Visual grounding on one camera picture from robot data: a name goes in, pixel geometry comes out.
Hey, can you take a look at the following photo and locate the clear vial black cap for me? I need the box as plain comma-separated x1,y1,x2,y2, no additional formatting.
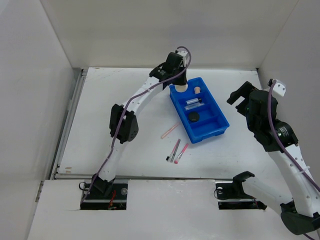
185,97,202,105

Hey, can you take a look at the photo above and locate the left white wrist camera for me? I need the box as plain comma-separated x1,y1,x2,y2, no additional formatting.
175,49,190,67

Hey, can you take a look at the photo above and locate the pink lip pencil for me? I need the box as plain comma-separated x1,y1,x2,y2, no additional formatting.
160,123,179,139

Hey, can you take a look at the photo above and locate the cream round powder puff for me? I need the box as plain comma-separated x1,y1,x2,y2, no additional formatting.
174,84,188,93

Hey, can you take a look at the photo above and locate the beige makeup sponge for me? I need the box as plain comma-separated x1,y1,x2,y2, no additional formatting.
194,86,201,94

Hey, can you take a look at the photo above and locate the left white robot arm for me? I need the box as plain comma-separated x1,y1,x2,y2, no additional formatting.
89,46,192,199

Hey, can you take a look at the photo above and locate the left metal rail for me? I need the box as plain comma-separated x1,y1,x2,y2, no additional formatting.
46,68,89,180

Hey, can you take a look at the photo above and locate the blue compartment tray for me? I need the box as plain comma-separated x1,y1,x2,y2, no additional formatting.
169,77,230,144

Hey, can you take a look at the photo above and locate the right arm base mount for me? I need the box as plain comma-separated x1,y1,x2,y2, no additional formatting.
213,181,267,211

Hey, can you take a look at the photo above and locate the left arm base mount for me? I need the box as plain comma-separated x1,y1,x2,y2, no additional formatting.
78,179,129,211

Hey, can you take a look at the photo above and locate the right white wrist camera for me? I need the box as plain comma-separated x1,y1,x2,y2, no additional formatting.
268,78,286,97

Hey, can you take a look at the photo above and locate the black round compact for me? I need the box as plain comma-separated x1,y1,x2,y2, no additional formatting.
188,111,200,123

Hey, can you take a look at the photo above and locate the clear plastic bottle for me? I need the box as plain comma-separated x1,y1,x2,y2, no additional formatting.
184,102,204,111

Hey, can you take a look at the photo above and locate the grey handle makeup brush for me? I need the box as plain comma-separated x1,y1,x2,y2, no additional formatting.
166,139,181,162

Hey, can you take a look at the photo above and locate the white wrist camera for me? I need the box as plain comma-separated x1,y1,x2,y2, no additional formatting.
175,49,190,67
268,78,286,97

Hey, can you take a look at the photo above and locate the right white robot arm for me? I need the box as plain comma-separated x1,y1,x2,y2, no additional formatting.
227,79,320,236

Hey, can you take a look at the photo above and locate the pink handle makeup brush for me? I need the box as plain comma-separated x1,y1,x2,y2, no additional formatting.
173,143,189,164

